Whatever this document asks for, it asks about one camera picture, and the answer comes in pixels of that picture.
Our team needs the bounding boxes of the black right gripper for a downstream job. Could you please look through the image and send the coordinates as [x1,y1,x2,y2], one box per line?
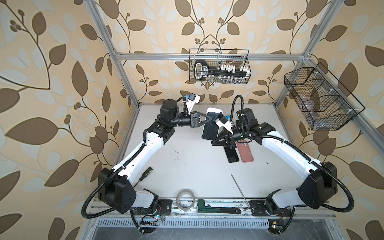
[210,126,248,149]

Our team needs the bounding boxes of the black phone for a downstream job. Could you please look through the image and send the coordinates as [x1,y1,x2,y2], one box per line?
[202,108,223,141]

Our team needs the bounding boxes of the pink phone case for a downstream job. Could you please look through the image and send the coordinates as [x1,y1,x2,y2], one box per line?
[237,141,254,163]

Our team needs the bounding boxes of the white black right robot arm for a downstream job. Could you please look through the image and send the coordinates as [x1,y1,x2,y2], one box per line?
[212,102,355,235]

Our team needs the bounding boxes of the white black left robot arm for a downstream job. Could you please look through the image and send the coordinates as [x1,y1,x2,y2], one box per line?
[81,97,213,219]

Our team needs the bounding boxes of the black socket set holder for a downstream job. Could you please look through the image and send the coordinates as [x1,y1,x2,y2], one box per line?
[192,60,251,83]

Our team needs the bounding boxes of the green black pipe wrench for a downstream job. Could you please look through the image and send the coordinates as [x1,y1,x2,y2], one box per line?
[197,199,242,215]

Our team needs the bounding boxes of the thin metal rod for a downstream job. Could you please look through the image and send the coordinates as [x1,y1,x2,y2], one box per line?
[231,174,251,211]

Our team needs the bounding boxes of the clear tape roll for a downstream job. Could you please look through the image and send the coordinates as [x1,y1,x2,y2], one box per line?
[176,189,196,213]

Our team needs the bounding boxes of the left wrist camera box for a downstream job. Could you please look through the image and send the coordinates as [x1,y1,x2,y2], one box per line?
[184,93,201,114]

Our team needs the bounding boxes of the black wire basket right wall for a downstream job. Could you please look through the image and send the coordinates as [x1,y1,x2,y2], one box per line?
[284,62,366,131]

